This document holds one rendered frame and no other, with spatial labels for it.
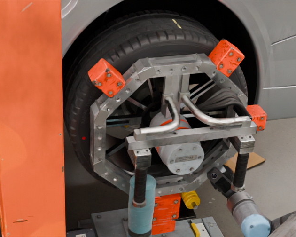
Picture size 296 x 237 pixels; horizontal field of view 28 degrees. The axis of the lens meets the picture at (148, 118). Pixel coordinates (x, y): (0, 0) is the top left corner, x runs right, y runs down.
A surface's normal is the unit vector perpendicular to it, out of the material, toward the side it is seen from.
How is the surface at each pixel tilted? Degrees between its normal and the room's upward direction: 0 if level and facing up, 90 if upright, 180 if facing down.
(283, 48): 90
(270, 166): 0
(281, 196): 0
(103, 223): 0
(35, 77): 90
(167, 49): 90
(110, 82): 90
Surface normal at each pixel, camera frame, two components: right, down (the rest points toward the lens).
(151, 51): 0.29, 0.53
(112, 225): 0.06, -0.84
